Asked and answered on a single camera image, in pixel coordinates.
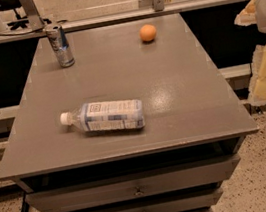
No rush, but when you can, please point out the middle grey drawer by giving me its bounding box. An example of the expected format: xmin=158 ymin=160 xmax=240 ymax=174
xmin=72 ymin=186 xmax=227 ymax=212

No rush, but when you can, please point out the orange fruit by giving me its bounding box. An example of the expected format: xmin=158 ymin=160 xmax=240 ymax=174
xmin=139 ymin=24 xmax=157 ymax=43

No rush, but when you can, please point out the top grey drawer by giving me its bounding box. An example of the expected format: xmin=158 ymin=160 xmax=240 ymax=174
xmin=26 ymin=155 xmax=240 ymax=212

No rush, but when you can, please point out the black office chair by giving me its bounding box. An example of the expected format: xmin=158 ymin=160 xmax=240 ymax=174
xmin=0 ymin=0 xmax=52 ymax=34

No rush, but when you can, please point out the left metal frame post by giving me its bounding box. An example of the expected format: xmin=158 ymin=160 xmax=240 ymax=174
xmin=19 ymin=0 xmax=45 ymax=30

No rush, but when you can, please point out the black cable on rail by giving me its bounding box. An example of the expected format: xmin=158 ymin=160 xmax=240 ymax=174
xmin=0 ymin=21 xmax=48 ymax=40

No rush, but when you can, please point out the silver blue drink can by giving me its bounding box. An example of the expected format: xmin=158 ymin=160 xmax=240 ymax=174
xmin=45 ymin=24 xmax=75 ymax=68

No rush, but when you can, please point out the grey drawer cabinet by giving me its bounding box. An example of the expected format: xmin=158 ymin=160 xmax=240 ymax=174
xmin=0 ymin=14 xmax=256 ymax=212

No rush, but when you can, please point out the blue label plastic water bottle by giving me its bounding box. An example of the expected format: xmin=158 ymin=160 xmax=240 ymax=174
xmin=60 ymin=99 xmax=145 ymax=132

